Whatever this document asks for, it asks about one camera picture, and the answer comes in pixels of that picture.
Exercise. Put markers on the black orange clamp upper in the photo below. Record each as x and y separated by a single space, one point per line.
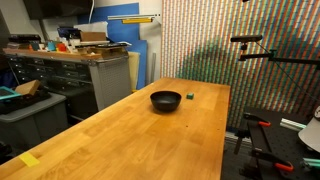
253 117

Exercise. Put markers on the white lamp shade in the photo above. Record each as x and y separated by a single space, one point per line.
310 135

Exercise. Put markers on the brown cardboard box on cabinet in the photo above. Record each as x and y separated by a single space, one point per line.
92 36

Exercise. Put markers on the grey plastic storage bin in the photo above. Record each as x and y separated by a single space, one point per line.
30 126

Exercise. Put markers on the black orange clamp lower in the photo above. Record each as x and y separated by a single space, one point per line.
276 161

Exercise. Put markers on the blue foam board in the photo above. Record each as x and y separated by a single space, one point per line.
117 31

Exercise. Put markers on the black bowl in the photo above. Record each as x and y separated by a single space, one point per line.
165 101

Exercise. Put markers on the black orange clamp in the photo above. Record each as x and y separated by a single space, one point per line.
253 117
276 161

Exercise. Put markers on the cardboard box on bin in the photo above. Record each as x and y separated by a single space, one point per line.
28 88

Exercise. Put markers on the black camera on stand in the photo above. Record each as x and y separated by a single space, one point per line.
246 38

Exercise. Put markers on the grey drawer cabinet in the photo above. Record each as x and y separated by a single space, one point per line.
90 82

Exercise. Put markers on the green square block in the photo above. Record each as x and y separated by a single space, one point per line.
190 96

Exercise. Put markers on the yellow level tool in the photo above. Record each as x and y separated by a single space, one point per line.
137 20

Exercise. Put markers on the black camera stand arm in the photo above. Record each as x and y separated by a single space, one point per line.
271 57

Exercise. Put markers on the teal tray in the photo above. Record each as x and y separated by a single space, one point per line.
7 93

